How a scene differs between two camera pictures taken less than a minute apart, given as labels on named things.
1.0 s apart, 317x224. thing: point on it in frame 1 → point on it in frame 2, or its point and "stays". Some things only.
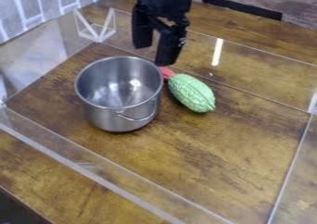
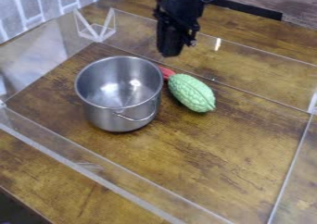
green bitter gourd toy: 192,93 stays
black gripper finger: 143,25 → 171,37
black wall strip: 248,8 stays
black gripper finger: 171,45 → 191,35
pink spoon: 167,72 stays
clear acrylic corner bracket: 94,31 stays
